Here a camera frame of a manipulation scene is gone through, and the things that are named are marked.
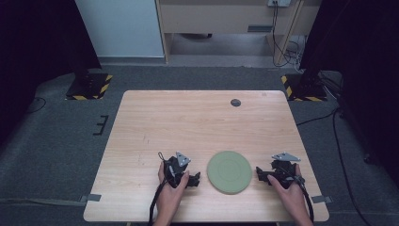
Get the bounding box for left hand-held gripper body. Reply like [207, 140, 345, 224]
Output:
[163, 152, 192, 189]

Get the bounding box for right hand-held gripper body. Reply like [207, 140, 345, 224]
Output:
[268, 152, 301, 190]

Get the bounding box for person's right hand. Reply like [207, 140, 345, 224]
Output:
[266, 163, 311, 218]

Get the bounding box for person's left hand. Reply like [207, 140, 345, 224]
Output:
[156, 161, 190, 217]

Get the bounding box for grey tape piece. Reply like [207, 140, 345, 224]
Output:
[80, 193, 103, 203]
[311, 195, 333, 204]

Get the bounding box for black yellow-striped stand base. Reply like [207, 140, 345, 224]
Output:
[280, 73, 328, 103]
[65, 73, 114, 102]

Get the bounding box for black curtain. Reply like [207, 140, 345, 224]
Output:
[0, 0, 103, 147]
[299, 0, 399, 189]

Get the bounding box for grey power socket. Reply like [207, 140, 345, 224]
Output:
[267, 0, 292, 8]

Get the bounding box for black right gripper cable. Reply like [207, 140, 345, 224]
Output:
[293, 173, 315, 224]

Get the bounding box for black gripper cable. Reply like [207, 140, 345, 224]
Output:
[148, 152, 168, 226]
[293, 173, 315, 224]

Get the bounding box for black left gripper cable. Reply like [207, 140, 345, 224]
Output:
[148, 152, 168, 226]

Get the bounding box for long black floor cable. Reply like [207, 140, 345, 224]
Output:
[295, 106, 373, 226]

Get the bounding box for black hanging cables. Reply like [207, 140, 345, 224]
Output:
[271, 2, 306, 69]

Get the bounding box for thin black floor cable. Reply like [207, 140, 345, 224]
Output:
[24, 96, 47, 115]

